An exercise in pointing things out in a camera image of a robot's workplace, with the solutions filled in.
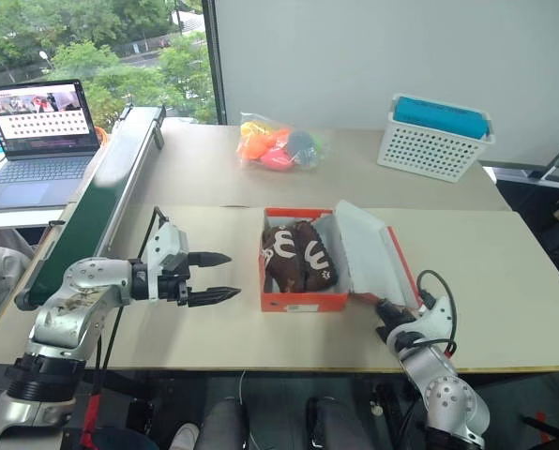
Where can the person in grey clothing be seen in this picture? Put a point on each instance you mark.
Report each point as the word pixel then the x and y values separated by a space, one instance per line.
pixel 0 281

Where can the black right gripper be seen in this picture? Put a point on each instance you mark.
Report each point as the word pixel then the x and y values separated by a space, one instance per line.
pixel 397 325

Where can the green conveyor belt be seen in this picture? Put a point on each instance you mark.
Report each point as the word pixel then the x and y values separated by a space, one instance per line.
pixel 110 187

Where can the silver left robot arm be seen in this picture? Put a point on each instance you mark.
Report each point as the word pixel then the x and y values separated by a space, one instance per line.
pixel 78 300

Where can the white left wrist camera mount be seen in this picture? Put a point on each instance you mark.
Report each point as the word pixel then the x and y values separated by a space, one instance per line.
pixel 167 248

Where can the brown shoe with white print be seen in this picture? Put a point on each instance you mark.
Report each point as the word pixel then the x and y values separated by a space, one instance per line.
pixel 282 260
pixel 317 258

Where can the blue item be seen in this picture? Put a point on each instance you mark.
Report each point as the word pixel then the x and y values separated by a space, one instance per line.
pixel 439 116

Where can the white perforated plastic basket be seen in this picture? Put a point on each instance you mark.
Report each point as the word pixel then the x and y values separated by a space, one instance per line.
pixel 425 154

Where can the orange shoe box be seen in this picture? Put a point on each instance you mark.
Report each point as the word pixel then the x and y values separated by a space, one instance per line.
pixel 368 248

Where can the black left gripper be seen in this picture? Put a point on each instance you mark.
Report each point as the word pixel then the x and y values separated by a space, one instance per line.
pixel 174 288

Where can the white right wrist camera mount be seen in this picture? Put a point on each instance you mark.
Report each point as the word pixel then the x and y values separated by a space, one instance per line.
pixel 433 319

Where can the clear bag of colourful toys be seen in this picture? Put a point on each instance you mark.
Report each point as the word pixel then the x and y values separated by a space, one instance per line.
pixel 279 145

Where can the grey open laptop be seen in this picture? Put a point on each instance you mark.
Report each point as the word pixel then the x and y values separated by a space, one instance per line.
pixel 40 122

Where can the dark window frame post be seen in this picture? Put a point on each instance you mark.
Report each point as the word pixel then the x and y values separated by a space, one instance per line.
pixel 216 61

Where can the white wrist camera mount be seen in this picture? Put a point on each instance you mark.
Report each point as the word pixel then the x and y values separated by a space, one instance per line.
pixel 167 248
pixel 433 319

